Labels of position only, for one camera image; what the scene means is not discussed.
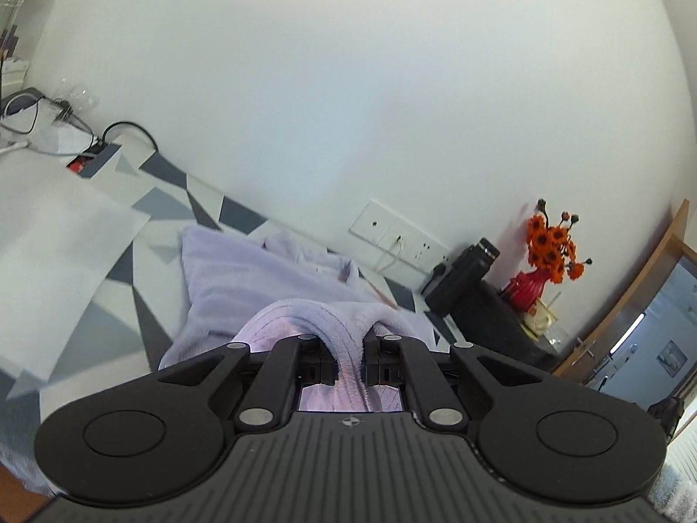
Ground lavender ribbed pajama garment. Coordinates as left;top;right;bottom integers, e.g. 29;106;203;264
159;225;436;412

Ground black thermos bottle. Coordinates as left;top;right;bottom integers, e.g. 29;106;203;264
425;238;500;316

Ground black nightstand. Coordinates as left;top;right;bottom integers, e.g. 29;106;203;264
450;281;559;372

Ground yellow ceramic mug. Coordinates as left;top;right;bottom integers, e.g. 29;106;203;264
523;301;558;335

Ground orange artificial flowers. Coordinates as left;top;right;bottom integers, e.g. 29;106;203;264
526;198;593;285

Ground black power strip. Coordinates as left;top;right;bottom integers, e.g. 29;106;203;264
66;143;121;178

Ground clear acrylic cosmetics organizer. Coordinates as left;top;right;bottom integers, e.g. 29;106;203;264
1;0;54;63

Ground white charging cable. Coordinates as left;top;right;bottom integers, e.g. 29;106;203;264
374;234;408;274

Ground white wall socket panel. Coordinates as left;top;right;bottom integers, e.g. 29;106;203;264
348;201;450;273

